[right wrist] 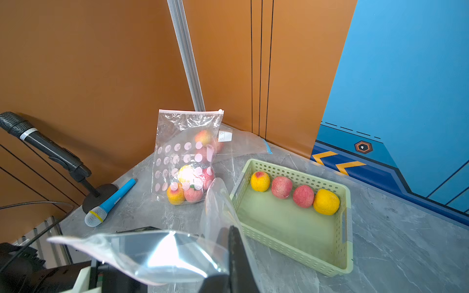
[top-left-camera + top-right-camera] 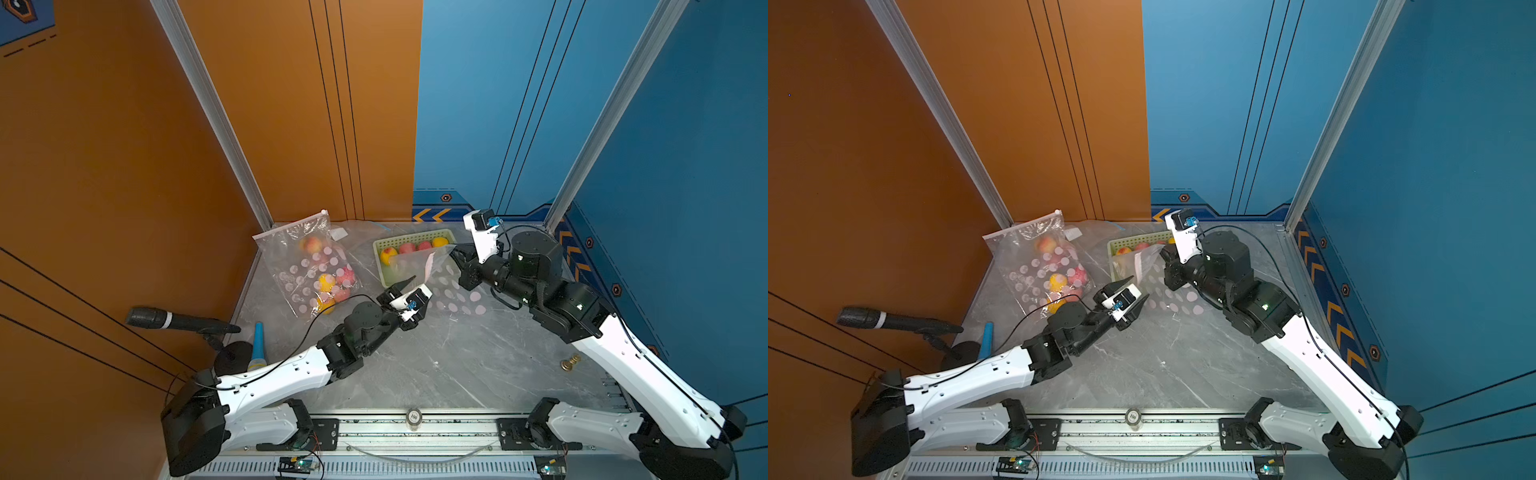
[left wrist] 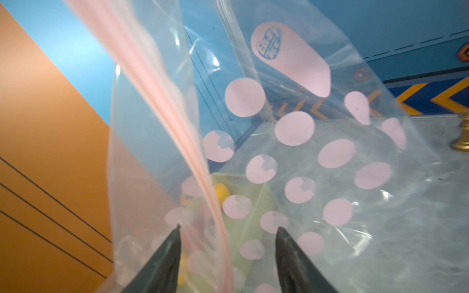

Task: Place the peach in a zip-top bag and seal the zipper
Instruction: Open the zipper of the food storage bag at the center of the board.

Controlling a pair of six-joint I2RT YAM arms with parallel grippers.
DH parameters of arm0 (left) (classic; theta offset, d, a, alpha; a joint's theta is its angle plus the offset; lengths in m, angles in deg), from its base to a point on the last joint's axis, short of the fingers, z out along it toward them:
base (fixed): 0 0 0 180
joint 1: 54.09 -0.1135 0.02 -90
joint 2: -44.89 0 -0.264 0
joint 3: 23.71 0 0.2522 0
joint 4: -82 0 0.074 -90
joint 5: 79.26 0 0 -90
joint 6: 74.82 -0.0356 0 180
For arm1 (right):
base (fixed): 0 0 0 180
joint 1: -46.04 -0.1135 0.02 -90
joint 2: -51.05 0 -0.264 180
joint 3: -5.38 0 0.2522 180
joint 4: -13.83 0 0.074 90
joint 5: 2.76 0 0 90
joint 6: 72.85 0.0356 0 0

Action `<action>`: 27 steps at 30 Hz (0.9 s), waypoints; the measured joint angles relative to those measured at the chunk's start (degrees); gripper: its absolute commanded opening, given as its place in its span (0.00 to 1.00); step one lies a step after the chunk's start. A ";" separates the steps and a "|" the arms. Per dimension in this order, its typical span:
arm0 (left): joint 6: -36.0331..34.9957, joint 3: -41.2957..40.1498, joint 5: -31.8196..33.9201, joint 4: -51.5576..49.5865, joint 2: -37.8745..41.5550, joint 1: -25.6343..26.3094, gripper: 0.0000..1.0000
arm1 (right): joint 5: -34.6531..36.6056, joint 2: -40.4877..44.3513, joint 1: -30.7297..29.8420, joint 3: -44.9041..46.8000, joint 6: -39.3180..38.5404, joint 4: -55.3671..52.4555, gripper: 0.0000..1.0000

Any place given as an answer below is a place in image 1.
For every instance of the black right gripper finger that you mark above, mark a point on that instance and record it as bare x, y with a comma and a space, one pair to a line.
240, 278

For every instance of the pink-trimmed bag of bags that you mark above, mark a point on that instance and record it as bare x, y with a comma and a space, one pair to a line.
167, 256

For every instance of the large pink peach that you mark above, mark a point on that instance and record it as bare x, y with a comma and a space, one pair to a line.
193, 195

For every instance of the yellow red-blush basket peach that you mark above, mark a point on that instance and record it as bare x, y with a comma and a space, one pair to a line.
260, 181

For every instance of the pink basket peach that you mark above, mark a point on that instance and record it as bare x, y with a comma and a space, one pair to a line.
281, 187
304, 196

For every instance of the clear zip-top bag blue zipper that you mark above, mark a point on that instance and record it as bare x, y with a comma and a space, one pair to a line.
231, 143

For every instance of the clear zip-top bag pink zipper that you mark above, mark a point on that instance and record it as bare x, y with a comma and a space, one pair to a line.
175, 147

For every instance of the plain yellow peach with leaf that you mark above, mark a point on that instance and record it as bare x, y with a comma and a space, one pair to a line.
188, 174

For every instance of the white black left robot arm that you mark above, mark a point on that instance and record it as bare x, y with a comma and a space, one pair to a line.
23, 271

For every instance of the green perforated plastic basket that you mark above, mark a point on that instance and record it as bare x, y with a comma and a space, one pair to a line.
323, 243

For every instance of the blue handheld microphone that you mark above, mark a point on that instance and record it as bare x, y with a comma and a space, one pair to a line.
98, 214

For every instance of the black microphone on stand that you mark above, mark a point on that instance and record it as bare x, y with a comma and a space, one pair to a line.
25, 131

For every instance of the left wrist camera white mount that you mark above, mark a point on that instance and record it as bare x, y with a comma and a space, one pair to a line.
82, 284

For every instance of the aluminium corner post left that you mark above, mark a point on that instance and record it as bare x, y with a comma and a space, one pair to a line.
181, 28

